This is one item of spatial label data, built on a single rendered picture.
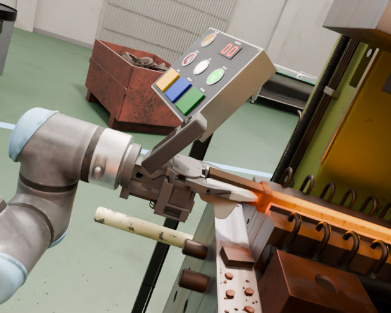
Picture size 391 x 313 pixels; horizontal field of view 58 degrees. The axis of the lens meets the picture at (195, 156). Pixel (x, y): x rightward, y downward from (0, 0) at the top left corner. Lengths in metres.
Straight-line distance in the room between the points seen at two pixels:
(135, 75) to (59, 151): 2.74
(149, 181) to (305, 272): 0.26
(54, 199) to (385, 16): 0.51
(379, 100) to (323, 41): 8.36
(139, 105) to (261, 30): 5.27
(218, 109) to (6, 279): 0.64
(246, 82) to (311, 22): 7.91
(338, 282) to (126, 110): 2.98
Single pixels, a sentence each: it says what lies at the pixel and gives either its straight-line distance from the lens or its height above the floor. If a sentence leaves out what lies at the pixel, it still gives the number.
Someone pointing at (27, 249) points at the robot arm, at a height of 0.88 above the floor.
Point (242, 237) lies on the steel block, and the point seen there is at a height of 0.92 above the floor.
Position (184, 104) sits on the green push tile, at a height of 1.00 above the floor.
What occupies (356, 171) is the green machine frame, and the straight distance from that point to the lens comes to 0.82.
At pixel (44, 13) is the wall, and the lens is 7.32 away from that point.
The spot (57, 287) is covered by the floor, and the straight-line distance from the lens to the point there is 1.71.
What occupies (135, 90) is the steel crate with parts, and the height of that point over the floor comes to 0.44.
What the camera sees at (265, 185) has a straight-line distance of 0.58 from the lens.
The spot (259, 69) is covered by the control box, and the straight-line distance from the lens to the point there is 0.95.
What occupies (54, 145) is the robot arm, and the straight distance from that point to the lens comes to 0.54.
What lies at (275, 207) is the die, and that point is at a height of 1.00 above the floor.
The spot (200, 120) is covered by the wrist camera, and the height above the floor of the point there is 1.09.
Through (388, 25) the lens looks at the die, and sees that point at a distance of 0.48.
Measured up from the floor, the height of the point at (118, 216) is 0.64.
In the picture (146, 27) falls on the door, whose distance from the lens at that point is 7.37.
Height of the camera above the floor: 1.22
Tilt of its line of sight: 21 degrees down
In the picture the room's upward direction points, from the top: 21 degrees clockwise
